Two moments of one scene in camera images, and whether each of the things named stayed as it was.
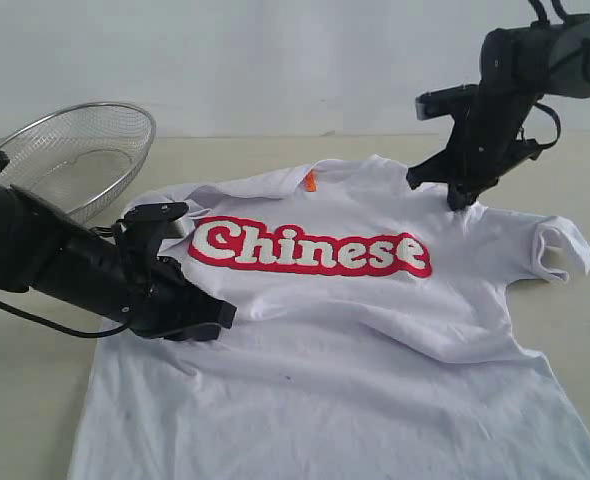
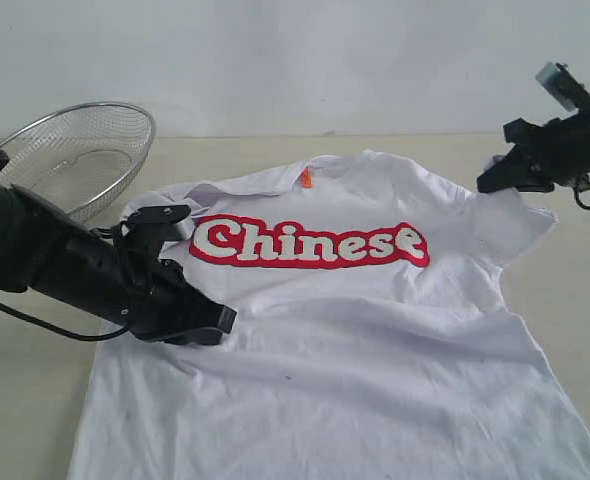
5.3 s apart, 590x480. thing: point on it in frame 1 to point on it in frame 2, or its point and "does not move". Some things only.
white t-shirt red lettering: x=374 y=338 does not move
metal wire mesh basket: x=77 y=157 does not move
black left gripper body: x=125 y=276 does not move
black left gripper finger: x=205 y=308 does not move
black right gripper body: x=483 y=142 to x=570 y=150
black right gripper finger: x=460 y=196 to x=536 y=188
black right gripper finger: x=440 y=167 to x=517 y=169
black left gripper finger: x=202 y=333 does not move
